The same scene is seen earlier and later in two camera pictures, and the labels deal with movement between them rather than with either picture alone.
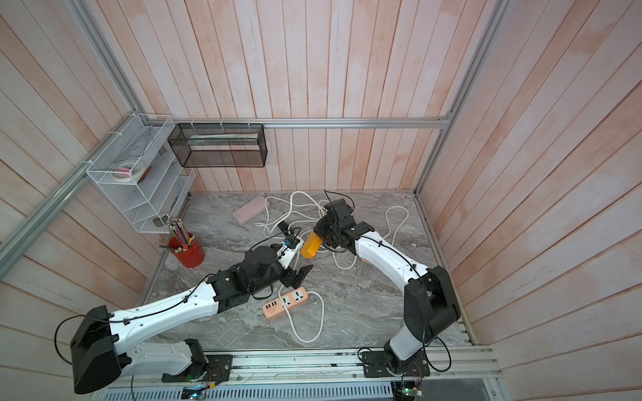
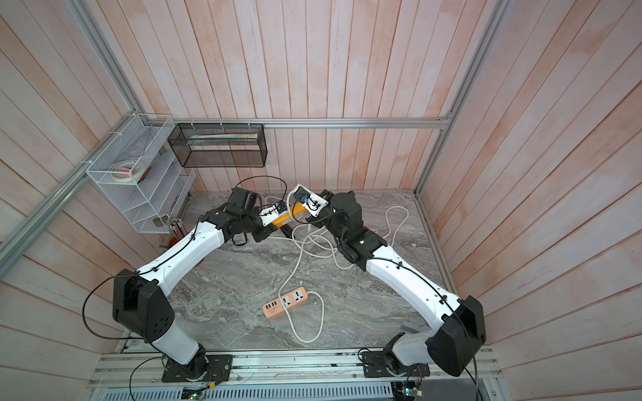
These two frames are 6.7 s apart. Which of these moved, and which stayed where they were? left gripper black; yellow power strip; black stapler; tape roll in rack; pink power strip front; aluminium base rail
Moved: left gripper black; yellow power strip
Stayed: black stapler; aluminium base rail; tape roll in rack; pink power strip front
